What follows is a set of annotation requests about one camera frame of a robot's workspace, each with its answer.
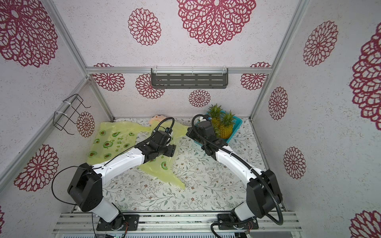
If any pink plush doll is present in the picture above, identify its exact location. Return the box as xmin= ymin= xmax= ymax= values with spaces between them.
xmin=149 ymin=115 xmax=166 ymax=125

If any aluminium front rail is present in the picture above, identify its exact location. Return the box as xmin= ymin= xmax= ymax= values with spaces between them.
xmin=51 ymin=211 xmax=303 ymax=238

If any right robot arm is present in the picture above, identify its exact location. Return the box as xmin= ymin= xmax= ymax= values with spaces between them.
xmin=187 ymin=120 xmax=284 ymax=225

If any grey metal wall shelf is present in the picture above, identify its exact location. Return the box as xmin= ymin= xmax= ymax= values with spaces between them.
xmin=150 ymin=68 xmax=229 ymax=89

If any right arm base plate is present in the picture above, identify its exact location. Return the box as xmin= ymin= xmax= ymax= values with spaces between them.
xmin=217 ymin=213 xmax=259 ymax=230

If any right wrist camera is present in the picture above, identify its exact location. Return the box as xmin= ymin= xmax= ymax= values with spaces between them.
xmin=198 ymin=115 xmax=211 ymax=122

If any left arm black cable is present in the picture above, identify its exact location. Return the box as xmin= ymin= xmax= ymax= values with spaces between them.
xmin=51 ymin=116 xmax=176 ymax=238

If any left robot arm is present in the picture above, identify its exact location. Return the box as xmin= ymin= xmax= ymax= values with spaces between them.
xmin=67 ymin=128 xmax=176 ymax=224

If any pineapple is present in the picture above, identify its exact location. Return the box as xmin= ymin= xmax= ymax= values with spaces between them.
xmin=208 ymin=104 xmax=222 ymax=129
xmin=219 ymin=111 xmax=235 ymax=139

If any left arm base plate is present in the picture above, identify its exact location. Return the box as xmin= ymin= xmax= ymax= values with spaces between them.
xmin=96 ymin=214 xmax=140 ymax=231

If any right pineapple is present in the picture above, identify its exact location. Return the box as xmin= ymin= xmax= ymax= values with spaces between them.
xmin=219 ymin=111 xmax=235 ymax=139

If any back pineapple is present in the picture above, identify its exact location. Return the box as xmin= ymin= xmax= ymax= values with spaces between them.
xmin=208 ymin=104 xmax=222 ymax=129

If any black wire wall rack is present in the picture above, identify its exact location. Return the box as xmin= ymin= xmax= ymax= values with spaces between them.
xmin=52 ymin=94 xmax=90 ymax=135

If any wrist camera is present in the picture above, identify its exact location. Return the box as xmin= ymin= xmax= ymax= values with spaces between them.
xmin=165 ymin=128 xmax=173 ymax=137
xmin=198 ymin=115 xmax=211 ymax=122

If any green avocado plastic bag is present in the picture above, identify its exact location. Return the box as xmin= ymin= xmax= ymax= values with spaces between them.
xmin=137 ymin=120 xmax=190 ymax=189
xmin=87 ymin=121 xmax=152 ymax=165

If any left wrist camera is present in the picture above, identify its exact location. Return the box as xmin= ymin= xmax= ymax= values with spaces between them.
xmin=165 ymin=128 xmax=173 ymax=137

